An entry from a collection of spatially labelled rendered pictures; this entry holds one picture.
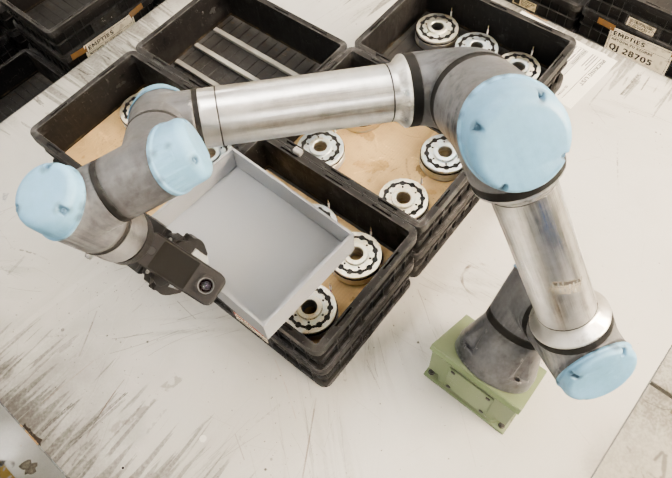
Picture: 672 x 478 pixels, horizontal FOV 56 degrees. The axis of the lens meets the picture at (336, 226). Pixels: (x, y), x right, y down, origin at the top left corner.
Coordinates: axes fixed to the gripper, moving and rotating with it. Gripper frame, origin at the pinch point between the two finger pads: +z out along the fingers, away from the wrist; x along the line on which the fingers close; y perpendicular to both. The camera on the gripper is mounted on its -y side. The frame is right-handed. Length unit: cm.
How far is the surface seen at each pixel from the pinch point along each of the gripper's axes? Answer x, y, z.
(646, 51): -130, -28, 105
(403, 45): -70, 16, 47
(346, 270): -14.7, -10.0, 27.4
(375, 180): -35, -1, 36
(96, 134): -10, 58, 29
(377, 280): -15.6, -17.9, 20.4
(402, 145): -45, -1, 39
